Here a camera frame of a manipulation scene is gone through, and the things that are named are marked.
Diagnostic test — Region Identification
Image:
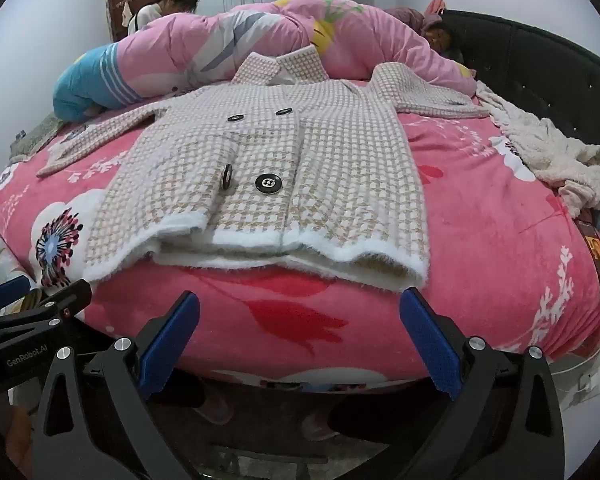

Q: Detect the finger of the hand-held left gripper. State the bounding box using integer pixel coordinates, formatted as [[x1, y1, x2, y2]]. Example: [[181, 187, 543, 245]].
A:
[[0, 276, 32, 320], [0, 280, 93, 343]]

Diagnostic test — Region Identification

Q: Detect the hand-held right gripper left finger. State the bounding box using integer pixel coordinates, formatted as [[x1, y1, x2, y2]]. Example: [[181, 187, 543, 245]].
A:
[[34, 290, 201, 480]]

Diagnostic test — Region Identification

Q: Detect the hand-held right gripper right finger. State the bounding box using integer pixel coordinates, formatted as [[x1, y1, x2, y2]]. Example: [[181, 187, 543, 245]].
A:
[[399, 287, 566, 480]]

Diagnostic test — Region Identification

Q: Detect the beige white houndstooth knit coat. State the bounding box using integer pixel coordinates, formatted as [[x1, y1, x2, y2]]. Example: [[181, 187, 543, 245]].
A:
[[36, 45, 491, 292]]

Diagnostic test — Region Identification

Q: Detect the pink slipper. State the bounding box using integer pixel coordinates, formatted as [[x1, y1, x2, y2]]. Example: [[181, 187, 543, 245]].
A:
[[195, 385, 236, 426], [300, 410, 341, 441]]

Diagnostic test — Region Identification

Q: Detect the pink floral bed sheet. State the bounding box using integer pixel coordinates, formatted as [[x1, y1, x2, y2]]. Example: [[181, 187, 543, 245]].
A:
[[0, 77, 600, 386]]

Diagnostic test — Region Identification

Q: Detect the grey patterned cloth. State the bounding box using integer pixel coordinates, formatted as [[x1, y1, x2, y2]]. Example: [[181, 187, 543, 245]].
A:
[[9, 115, 66, 163]]

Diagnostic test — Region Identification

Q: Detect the brown printed tag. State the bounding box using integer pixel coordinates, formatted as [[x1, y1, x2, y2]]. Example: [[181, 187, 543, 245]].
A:
[[575, 217, 600, 296]]

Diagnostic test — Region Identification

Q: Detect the white fleece blanket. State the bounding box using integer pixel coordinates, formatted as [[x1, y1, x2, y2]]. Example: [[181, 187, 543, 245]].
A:
[[475, 80, 600, 218]]

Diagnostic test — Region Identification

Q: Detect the pink and blue quilt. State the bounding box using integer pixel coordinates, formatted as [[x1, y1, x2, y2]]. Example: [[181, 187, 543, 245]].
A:
[[52, 0, 478, 123]]

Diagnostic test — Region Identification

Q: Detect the black upholstered headboard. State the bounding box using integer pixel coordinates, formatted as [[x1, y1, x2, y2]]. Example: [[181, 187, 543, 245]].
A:
[[442, 9, 600, 201]]

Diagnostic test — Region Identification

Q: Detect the white wall socket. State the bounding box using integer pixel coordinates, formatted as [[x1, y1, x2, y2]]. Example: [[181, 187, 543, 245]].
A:
[[577, 365, 600, 393]]

